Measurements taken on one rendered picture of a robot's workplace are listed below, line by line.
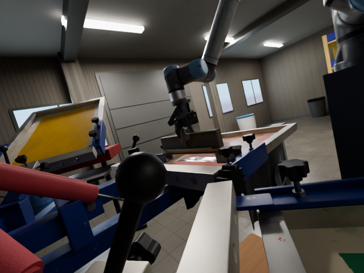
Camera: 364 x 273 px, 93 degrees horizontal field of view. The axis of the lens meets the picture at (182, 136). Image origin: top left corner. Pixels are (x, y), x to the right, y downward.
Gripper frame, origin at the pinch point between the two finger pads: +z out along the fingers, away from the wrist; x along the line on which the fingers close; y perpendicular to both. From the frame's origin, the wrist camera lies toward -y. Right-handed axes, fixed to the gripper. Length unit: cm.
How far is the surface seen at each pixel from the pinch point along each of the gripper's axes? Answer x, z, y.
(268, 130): 57, 9, 14
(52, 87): 8, -135, -331
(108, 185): -39.4, 2.0, 2.8
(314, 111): 716, 85, -86
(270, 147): 19.0, 9.5, 28.9
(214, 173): -25.2, 2.3, 34.0
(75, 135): -30, -21, -72
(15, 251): -59, -2, 30
